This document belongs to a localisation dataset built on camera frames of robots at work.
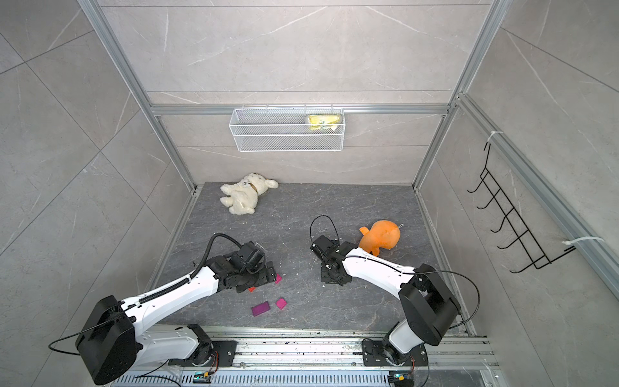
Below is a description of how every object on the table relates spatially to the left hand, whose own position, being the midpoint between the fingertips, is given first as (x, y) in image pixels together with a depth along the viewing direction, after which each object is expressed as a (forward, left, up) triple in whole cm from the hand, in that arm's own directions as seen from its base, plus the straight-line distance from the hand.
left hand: (270, 274), depth 83 cm
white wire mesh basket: (+55, -6, +23) cm, 60 cm away
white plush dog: (+35, +15, +2) cm, 38 cm away
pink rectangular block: (+1, -3, -6) cm, 6 cm away
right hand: (-1, -22, -3) cm, 23 cm away
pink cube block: (-8, -4, -7) cm, 11 cm away
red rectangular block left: (-3, +7, -5) cm, 10 cm away
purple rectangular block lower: (-9, +4, -8) cm, 13 cm away
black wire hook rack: (-3, -72, +25) cm, 76 cm away
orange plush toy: (+15, -43, 0) cm, 45 cm away
